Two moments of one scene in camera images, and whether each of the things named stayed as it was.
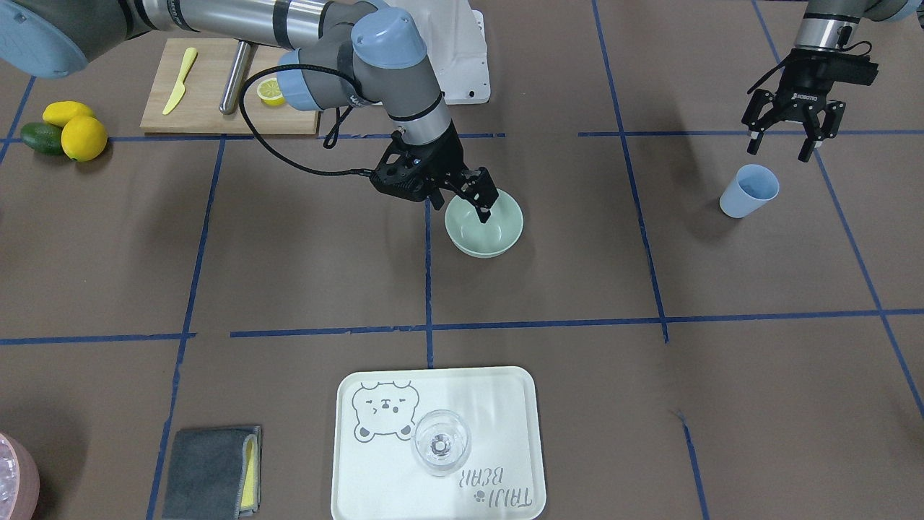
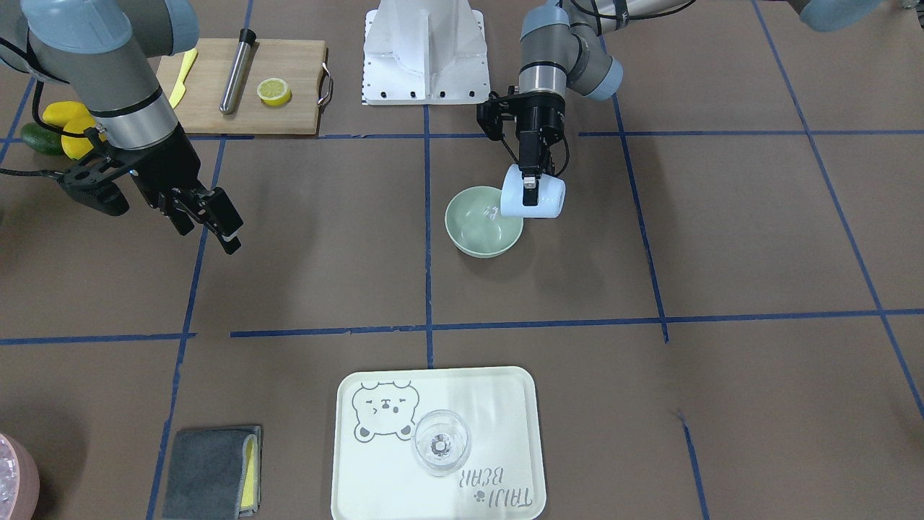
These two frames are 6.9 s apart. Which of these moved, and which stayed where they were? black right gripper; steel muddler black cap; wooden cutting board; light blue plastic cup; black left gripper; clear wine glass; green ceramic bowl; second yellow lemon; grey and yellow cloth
Moved: black left gripper; light blue plastic cup; black right gripper
Stayed: clear wine glass; green ceramic bowl; steel muddler black cap; wooden cutting board; second yellow lemon; grey and yellow cloth
